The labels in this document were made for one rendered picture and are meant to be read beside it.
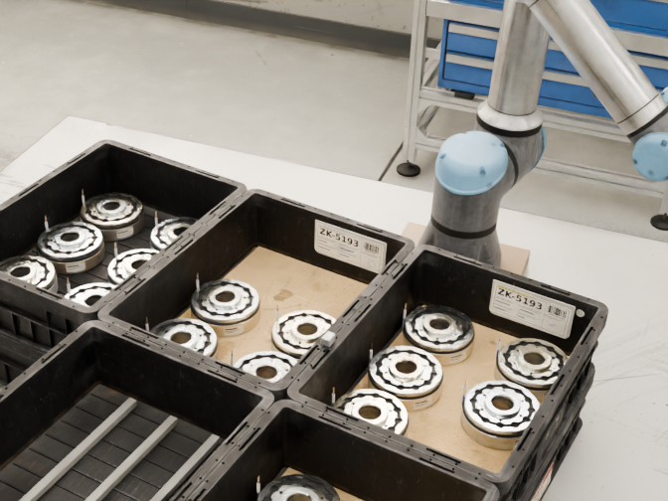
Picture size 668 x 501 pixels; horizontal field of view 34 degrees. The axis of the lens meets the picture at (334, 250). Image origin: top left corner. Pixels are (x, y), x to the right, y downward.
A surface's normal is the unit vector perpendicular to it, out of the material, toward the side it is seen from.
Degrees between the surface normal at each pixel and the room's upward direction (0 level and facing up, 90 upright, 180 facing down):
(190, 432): 0
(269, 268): 0
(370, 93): 0
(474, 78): 90
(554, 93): 90
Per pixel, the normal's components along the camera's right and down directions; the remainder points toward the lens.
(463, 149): -0.02, -0.76
